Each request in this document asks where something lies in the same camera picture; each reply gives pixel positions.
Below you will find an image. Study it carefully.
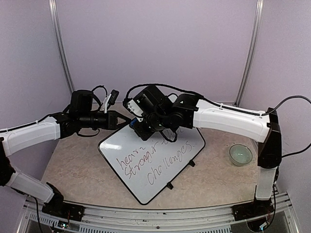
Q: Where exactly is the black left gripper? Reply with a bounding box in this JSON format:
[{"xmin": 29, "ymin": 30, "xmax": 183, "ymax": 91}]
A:
[{"xmin": 79, "ymin": 110, "xmax": 131, "ymax": 130}]

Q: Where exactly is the blue whiteboard eraser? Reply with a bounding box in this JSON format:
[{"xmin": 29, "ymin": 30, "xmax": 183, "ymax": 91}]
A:
[{"xmin": 129, "ymin": 119, "xmax": 137, "ymax": 129}]

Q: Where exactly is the white whiteboard with black frame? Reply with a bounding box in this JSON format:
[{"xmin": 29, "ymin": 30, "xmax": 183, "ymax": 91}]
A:
[{"xmin": 98, "ymin": 125, "xmax": 206, "ymax": 205}]

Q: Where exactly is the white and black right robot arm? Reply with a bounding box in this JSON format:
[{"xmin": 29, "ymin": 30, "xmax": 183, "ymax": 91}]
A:
[{"xmin": 122, "ymin": 83, "xmax": 282, "ymax": 220}]

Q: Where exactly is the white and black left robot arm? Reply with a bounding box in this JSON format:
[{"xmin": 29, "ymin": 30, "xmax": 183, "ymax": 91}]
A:
[{"xmin": 0, "ymin": 90, "xmax": 130, "ymax": 216}]

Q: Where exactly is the clear glass bowl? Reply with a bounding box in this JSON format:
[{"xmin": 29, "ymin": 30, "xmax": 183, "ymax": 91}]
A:
[{"xmin": 229, "ymin": 144, "xmax": 253, "ymax": 166}]

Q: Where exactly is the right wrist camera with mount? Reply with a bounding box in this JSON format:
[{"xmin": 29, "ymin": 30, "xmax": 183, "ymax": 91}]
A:
[{"xmin": 125, "ymin": 100, "xmax": 144, "ymax": 122}]

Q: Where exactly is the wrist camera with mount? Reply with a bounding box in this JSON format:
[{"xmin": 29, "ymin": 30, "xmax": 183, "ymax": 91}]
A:
[
  {"xmin": 125, "ymin": 100, "xmax": 144, "ymax": 122},
  {"xmin": 101, "ymin": 89, "xmax": 119, "ymax": 114}
]

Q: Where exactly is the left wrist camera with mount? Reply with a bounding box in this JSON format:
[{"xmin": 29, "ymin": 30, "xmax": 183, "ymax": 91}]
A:
[{"xmin": 101, "ymin": 89, "xmax": 119, "ymax": 114}]

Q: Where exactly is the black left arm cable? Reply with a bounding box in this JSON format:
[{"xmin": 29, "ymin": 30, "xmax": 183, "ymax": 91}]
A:
[{"xmin": 91, "ymin": 84, "xmax": 109, "ymax": 107}]

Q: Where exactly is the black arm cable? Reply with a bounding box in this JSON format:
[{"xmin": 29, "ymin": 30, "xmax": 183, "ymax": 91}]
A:
[
  {"xmin": 122, "ymin": 83, "xmax": 311, "ymax": 158},
  {"xmin": 91, "ymin": 84, "xmax": 109, "ymax": 107}
]

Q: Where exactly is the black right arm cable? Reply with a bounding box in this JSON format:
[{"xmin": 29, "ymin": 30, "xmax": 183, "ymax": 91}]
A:
[{"xmin": 122, "ymin": 83, "xmax": 311, "ymax": 158}]

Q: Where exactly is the front aluminium rail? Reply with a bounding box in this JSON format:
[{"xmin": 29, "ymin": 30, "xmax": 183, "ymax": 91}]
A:
[{"xmin": 16, "ymin": 201, "xmax": 300, "ymax": 233}]

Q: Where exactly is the left aluminium frame post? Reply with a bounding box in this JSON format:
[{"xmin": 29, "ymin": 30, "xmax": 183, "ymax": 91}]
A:
[{"xmin": 49, "ymin": 0, "xmax": 75, "ymax": 93}]

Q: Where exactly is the aluminium frame post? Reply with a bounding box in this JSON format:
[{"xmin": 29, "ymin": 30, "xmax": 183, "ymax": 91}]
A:
[
  {"xmin": 49, "ymin": 0, "xmax": 75, "ymax": 93},
  {"xmin": 234, "ymin": 0, "xmax": 264, "ymax": 106}
]

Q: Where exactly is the right aluminium frame post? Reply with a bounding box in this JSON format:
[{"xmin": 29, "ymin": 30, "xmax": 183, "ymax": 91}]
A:
[{"xmin": 234, "ymin": 0, "xmax": 264, "ymax": 106}]

